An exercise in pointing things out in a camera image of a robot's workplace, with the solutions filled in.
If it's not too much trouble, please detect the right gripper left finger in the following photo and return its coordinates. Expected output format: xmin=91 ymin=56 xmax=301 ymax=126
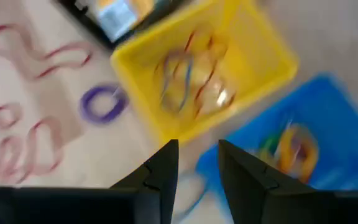
xmin=110 ymin=139 xmax=180 ymax=224

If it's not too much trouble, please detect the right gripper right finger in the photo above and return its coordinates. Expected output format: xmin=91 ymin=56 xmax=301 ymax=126
xmin=218 ymin=139 xmax=335 ymax=224

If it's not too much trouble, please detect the orange spiral coil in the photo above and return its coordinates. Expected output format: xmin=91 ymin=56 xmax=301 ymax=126
xmin=277 ymin=123 xmax=320 ymax=185

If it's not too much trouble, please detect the purple spiral coil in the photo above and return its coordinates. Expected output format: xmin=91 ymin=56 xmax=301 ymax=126
xmin=78 ymin=82 xmax=131 ymax=126

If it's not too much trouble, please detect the red rubber band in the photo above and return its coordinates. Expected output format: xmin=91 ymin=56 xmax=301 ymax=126
xmin=0 ymin=23 xmax=93 ymax=82
xmin=154 ymin=29 xmax=237 ymax=118
xmin=0 ymin=102 xmax=65 ymax=185

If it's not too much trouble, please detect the blue rubber band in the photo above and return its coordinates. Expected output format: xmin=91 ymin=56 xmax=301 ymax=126
xmin=159 ymin=51 xmax=196 ymax=113

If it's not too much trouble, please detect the blue plastic basket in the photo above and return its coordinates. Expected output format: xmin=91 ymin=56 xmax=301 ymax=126
xmin=194 ymin=73 xmax=358 ymax=224

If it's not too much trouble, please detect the yellow plastic basket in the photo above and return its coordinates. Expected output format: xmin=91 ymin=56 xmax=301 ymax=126
xmin=109 ymin=0 xmax=300 ymax=147

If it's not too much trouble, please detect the black plastic basket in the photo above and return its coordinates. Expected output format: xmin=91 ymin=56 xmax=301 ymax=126
xmin=56 ymin=0 xmax=195 ymax=51

